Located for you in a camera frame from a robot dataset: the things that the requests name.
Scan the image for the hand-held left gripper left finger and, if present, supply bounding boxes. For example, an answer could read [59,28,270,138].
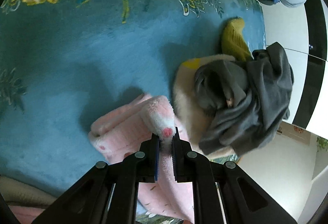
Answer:
[32,134,161,224]

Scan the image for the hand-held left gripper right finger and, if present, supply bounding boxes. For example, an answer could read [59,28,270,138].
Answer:
[171,134,298,224]

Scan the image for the pink fleece garment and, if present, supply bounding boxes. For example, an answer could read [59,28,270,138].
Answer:
[88,93,196,223]

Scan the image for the cream fleece garment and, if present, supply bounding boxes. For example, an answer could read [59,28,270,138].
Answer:
[172,54,241,163]

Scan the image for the dark grey garment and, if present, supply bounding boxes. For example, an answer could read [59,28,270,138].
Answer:
[194,42,294,156]

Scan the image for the blue floral carpet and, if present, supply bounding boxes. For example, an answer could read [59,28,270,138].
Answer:
[0,0,266,224]

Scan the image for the olive green garment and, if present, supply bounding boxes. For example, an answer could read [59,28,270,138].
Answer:
[222,17,254,62]

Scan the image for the beige cloth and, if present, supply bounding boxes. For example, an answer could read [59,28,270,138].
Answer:
[0,176,58,209]

